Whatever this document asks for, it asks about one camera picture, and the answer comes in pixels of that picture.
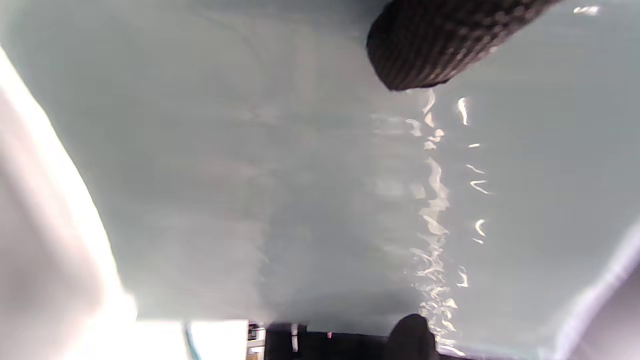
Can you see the clear plastic file folder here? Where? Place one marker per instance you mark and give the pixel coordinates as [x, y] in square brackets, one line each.
[435, 210]

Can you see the person's left hand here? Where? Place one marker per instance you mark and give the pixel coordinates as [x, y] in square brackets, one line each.
[440, 40]

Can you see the person's right hand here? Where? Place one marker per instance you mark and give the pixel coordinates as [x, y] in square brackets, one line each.
[412, 340]

